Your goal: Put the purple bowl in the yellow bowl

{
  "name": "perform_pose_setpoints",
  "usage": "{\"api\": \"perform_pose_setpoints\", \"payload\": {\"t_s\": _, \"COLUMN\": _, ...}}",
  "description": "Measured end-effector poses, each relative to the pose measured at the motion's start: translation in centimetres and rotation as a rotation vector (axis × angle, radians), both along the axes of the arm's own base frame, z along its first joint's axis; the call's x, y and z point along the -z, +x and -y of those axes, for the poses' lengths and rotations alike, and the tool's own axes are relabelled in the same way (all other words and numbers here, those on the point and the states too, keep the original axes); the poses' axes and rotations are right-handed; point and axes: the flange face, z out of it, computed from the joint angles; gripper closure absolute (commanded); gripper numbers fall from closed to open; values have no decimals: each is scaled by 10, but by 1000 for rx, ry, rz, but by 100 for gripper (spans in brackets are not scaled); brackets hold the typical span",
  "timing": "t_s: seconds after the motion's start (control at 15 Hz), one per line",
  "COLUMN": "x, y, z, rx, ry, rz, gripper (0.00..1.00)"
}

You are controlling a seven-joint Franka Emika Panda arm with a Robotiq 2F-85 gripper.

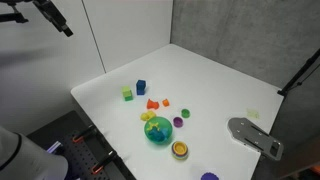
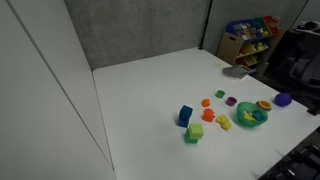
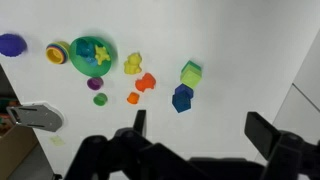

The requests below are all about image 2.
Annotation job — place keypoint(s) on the small purple bowl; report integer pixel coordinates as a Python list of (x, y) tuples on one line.
[(231, 101)]

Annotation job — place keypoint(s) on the black robot base board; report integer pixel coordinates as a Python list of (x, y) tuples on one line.
[(300, 160)]

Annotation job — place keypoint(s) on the small orange bowl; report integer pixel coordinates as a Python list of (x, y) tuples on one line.
[(205, 103)]

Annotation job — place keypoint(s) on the small green bowl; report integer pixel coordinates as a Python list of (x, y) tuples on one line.
[(220, 94)]

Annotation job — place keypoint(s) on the green translucent bowl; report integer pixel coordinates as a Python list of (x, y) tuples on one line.
[(243, 120)]

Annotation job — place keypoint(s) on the yellow toy in green bowl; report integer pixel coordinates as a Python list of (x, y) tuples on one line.
[(248, 116)]

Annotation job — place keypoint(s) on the blue toy in green bowl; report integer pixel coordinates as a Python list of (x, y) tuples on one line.
[(258, 115)]

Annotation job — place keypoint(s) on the purple stacking bowl under yellow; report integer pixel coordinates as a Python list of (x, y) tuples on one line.
[(262, 109)]

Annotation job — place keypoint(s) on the blue cube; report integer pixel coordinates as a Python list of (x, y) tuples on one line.
[(185, 112), (182, 123)]

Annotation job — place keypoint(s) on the lime green cube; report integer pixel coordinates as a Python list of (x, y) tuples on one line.
[(196, 130)]

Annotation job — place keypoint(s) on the orange toy figure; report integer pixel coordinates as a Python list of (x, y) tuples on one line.
[(208, 115)]

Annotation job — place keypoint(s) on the dark green cube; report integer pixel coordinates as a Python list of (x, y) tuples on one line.
[(190, 139)]

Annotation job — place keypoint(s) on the yellow toy figure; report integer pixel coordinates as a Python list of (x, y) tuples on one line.
[(223, 122)]

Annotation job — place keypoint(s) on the grey metal mounting plate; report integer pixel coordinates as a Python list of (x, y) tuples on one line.
[(237, 72)]

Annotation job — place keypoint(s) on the black stand pole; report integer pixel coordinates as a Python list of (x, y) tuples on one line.
[(205, 25)]

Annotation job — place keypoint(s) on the wooden toy shelf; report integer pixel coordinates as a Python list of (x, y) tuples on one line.
[(229, 48)]

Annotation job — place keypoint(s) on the blue toy bin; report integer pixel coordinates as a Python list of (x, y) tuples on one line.
[(241, 29)]

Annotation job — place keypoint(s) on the green toy bin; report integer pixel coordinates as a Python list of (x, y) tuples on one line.
[(259, 24)]

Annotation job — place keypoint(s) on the large purple ridged dome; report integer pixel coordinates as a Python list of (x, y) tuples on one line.
[(283, 99)]

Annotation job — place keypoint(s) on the red toy bin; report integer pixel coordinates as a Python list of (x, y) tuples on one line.
[(270, 24)]

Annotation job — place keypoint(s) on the black office chair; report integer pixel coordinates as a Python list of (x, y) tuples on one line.
[(300, 63)]

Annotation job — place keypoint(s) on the black table edge clamp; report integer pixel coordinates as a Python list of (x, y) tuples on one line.
[(314, 110)]

